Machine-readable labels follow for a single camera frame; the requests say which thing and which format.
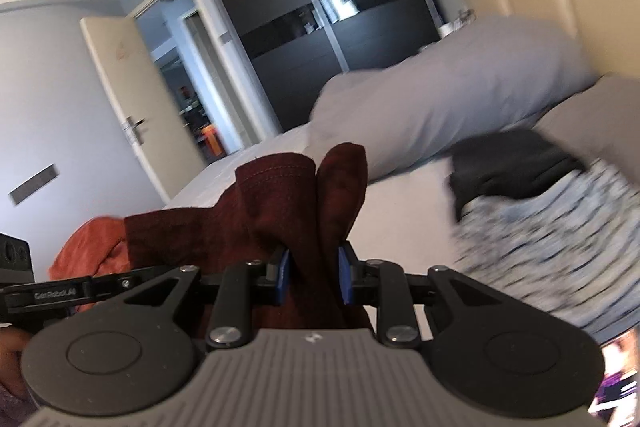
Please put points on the dark red shirt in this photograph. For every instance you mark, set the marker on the dark red shirt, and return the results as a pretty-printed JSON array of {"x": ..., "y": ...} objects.
[{"x": 280, "y": 207}]

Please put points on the grey wall vent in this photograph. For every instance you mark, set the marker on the grey wall vent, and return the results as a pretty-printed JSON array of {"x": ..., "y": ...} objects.
[{"x": 32, "y": 186}]

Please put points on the smartphone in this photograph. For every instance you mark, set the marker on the smartphone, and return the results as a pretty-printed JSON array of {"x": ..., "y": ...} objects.
[{"x": 620, "y": 377}]

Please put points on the grey striped folded clothes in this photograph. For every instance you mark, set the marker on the grey striped folded clothes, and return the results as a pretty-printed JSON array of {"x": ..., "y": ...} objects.
[{"x": 550, "y": 257}]

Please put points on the dark bedside object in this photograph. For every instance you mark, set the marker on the dark bedside object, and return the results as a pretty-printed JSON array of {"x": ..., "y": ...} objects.
[{"x": 465, "y": 18}]

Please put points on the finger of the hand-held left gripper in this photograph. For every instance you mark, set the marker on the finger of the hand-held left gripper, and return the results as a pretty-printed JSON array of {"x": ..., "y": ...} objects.
[{"x": 107, "y": 284}]

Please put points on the orange-red garment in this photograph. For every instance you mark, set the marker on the orange-red garment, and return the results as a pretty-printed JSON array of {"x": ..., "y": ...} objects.
[{"x": 90, "y": 247}]

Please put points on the white bedside container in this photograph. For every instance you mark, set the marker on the white bedside container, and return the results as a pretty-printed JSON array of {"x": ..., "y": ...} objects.
[{"x": 445, "y": 29}]

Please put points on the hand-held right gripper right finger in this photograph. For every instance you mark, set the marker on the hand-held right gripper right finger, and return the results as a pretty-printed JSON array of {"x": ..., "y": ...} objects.
[{"x": 345, "y": 274}]

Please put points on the person's left hand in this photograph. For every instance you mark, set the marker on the person's left hand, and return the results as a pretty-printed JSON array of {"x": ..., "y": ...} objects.
[{"x": 12, "y": 357}]

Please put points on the black sliding wardrobe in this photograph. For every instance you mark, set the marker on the black sliding wardrobe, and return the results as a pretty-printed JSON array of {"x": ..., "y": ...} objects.
[{"x": 280, "y": 7}]

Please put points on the cream door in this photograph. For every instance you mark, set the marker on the cream door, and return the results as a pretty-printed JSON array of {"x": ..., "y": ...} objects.
[{"x": 135, "y": 82}]

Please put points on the orange hallway object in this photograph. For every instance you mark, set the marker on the orange hallway object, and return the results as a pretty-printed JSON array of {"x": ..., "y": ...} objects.
[{"x": 212, "y": 139}]

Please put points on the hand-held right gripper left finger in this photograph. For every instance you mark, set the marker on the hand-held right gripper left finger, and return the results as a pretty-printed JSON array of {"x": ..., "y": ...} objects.
[{"x": 284, "y": 277}]

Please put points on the grey pillow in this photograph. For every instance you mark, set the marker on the grey pillow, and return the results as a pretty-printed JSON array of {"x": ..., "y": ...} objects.
[{"x": 450, "y": 97}]

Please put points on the black garment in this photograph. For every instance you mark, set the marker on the black garment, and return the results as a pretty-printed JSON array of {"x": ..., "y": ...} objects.
[{"x": 510, "y": 172}]

